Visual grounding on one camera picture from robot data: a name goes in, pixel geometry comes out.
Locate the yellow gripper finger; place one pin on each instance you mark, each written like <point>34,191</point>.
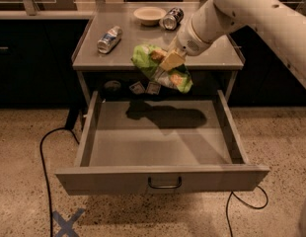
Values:
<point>172,60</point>
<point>158,54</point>

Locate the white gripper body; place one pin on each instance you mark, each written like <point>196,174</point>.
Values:
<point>189,40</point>

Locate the green rice chip bag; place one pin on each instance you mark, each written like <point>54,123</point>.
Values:
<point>178,78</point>

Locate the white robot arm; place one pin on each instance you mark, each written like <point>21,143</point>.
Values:
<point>282,29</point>

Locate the open grey top drawer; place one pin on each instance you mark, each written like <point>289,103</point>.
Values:
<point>123,143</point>

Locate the dark soda can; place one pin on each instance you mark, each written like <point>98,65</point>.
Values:
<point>172,19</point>

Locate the white tag right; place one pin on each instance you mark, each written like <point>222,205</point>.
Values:
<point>153,88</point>

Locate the white tag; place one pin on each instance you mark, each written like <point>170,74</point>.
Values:
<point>137,88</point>
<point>153,88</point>

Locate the white tag left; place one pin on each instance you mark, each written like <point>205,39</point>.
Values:
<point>137,88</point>

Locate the beige ceramic bowl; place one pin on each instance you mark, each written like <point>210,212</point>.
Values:
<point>149,16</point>

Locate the blue white soda can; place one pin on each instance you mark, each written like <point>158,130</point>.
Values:
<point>109,40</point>

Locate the round dark object in cabinet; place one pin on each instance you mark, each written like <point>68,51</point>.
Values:
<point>112,87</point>

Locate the grey metal cabinet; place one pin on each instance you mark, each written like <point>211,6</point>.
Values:
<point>214,70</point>

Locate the blue tape cross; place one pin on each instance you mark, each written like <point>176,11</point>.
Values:
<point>66,225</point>

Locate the black drawer handle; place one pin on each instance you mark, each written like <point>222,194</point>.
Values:
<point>163,185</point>

